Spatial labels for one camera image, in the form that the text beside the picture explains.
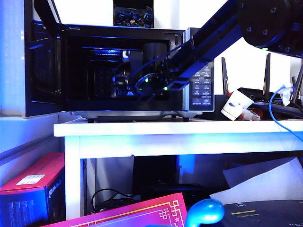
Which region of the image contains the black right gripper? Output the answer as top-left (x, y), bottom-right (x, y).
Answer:
top-left (132, 42), bottom-right (172, 98)

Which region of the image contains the white tag on cable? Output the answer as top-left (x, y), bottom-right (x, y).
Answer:
top-left (279, 84), bottom-right (294, 106)

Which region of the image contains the flat black device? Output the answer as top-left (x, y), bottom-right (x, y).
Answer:
top-left (140, 183), bottom-right (214, 205)

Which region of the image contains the black glass microwave door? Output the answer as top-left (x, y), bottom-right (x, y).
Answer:
top-left (23, 0), bottom-right (66, 118)

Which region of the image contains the red and blue cardboard box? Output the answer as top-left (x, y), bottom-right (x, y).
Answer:
top-left (0, 152), bottom-right (66, 227)

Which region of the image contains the black router with antennas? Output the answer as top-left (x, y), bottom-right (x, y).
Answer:
top-left (221, 52), bottom-right (303, 119)

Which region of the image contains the white paper cup blue whale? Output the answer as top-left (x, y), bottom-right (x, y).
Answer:
top-left (220, 89), bottom-right (254, 122)

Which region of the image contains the blue network cable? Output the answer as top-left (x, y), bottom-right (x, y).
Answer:
top-left (268, 85), bottom-right (303, 144)

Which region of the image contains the small red white box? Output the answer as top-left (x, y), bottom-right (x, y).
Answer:
top-left (239, 107), bottom-right (262, 122)

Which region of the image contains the black upright case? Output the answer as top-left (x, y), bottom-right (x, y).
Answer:
top-left (132, 155), bottom-right (179, 190)

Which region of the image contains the thin black cable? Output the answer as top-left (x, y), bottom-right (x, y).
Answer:
top-left (91, 188), bottom-right (141, 213)

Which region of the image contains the white paper sheet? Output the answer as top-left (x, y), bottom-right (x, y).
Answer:
top-left (209, 156), bottom-right (303, 206)

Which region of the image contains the black blue patterned snack box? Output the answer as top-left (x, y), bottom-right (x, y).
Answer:
top-left (113, 0), bottom-right (155, 28)

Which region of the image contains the white table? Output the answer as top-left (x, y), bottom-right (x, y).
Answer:
top-left (53, 119), bottom-right (303, 220)

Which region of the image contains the small black square box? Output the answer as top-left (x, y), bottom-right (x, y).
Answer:
top-left (214, 95), bottom-right (234, 119)

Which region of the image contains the black and white microwave oven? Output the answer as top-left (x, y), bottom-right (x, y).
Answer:
top-left (59, 23), bottom-right (215, 123)

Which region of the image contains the black box with yellow label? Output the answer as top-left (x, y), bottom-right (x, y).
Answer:
top-left (220, 200), bottom-right (303, 227)

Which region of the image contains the glossy blue rounded object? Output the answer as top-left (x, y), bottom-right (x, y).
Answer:
top-left (184, 198), bottom-right (225, 227)

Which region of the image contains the pink gift box gold pattern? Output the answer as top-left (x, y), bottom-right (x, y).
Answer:
top-left (42, 192), bottom-right (188, 227)

